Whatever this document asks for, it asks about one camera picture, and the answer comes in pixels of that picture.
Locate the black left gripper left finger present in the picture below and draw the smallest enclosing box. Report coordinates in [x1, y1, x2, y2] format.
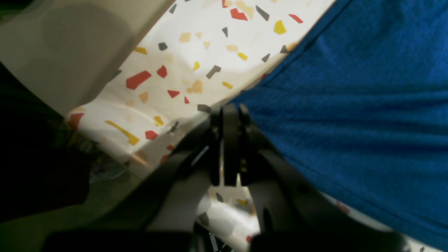
[42, 105, 239, 252]

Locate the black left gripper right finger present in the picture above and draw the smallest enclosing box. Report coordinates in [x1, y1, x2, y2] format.
[238, 105, 410, 252]

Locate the dark blue t-shirt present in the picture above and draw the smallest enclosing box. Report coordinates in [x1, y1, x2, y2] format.
[233, 0, 448, 252]

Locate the terrazzo patterned tablecloth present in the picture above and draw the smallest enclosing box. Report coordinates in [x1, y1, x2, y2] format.
[66, 0, 441, 252]

